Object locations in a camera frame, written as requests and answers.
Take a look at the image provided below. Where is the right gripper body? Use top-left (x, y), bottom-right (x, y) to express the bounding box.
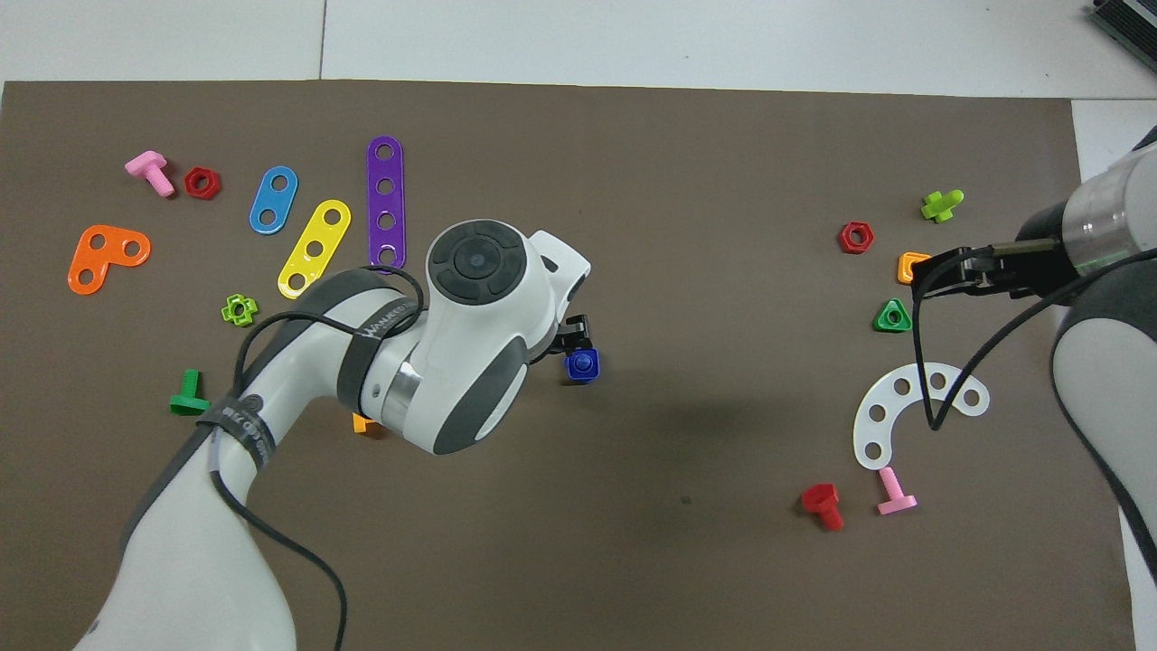
top-left (973, 201), bottom-right (1082, 298)

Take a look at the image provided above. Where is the lime cross-head plastic screw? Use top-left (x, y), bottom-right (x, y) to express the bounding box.
top-left (920, 189), bottom-right (965, 224)

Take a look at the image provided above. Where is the green triangular plastic nut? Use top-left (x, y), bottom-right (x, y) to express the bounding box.
top-left (873, 297), bottom-right (914, 334)

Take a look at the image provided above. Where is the pink plastic screw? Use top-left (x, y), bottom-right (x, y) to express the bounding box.
top-left (876, 466), bottom-right (918, 517)
top-left (124, 150), bottom-right (175, 199)

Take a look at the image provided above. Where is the red plastic screw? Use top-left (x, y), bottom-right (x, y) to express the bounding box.
top-left (801, 483), bottom-right (846, 533)

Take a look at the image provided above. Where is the green plastic screw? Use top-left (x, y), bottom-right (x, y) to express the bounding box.
top-left (169, 368), bottom-right (213, 417)

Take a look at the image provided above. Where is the white curved five-hole plate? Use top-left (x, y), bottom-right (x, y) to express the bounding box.
top-left (852, 362), bottom-right (992, 472)

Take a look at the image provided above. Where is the brown table mat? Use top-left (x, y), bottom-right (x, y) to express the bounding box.
top-left (0, 80), bottom-right (1138, 651)

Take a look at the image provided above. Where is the purple four-hole plastic plate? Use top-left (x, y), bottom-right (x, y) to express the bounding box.
top-left (366, 136), bottom-right (408, 275)

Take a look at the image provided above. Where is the dark grey ribbed device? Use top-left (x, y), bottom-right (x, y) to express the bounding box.
top-left (1087, 0), bottom-right (1157, 75)

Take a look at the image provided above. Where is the yellow three-hole plastic plate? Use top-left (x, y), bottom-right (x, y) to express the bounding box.
top-left (277, 199), bottom-right (353, 300)

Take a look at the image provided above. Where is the blue two-hole plastic plate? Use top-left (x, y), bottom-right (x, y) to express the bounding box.
top-left (249, 165), bottom-right (299, 235)

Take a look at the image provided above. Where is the orange heart-shaped plastic plate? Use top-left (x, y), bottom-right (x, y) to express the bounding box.
top-left (68, 224), bottom-right (153, 296)

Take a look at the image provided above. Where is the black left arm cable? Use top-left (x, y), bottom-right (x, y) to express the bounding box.
top-left (206, 265), bottom-right (426, 651)

